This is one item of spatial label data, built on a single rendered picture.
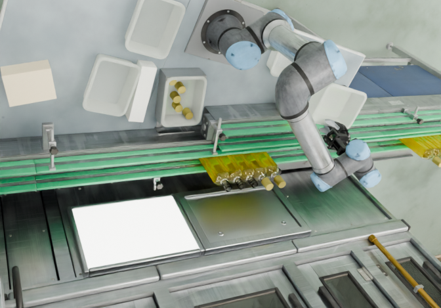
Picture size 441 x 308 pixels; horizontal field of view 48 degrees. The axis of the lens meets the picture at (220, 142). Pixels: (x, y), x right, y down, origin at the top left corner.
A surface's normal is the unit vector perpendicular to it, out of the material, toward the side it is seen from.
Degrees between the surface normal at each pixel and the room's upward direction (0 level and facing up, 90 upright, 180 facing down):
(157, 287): 90
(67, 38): 0
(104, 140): 90
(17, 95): 0
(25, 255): 90
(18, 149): 90
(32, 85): 0
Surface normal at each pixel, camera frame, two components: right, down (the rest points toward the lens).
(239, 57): 0.26, 0.65
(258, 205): 0.15, -0.84
